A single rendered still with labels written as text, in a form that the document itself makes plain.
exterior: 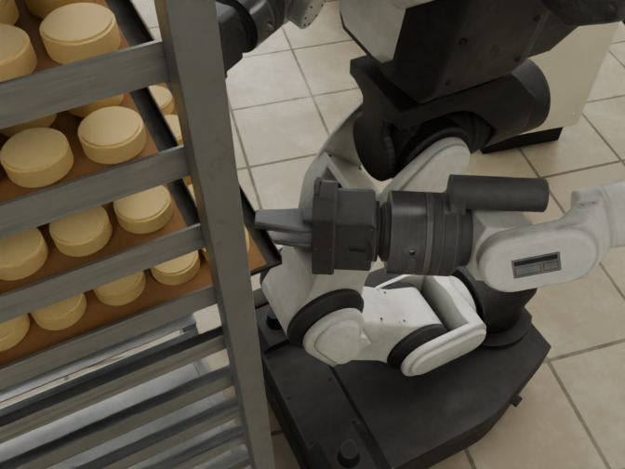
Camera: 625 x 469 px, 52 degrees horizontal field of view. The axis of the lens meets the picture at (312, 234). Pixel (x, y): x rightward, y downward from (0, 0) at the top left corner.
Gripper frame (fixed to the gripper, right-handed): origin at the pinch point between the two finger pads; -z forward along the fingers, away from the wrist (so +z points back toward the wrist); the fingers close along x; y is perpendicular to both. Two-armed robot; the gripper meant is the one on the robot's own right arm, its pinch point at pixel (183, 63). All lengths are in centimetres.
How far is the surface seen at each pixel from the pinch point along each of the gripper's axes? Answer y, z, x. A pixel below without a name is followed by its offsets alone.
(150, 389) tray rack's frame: -12, -17, -81
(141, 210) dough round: 21.6, -28.3, 10.0
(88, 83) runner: 24.8, -31.4, 27.0
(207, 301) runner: 26.9, -27.7, -0.5
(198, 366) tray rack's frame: -6, -7, -81
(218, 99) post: 31.0, -26.6, 25.3
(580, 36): 31, 123, -52
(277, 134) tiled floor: -47, 81, -96
